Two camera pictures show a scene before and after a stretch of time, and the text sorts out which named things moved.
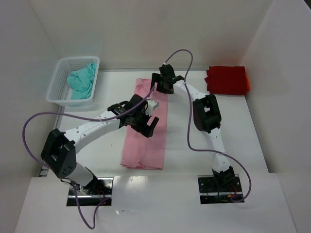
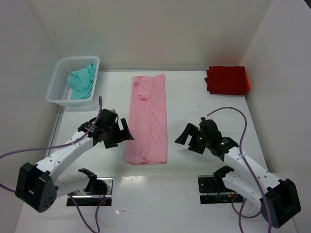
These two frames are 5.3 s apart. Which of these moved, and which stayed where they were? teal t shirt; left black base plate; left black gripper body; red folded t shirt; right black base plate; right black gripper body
Moved: right black gripper body; left black gripper body
Stayed: red folded t shirt; right black base plate; teal t shirt; left black base plate
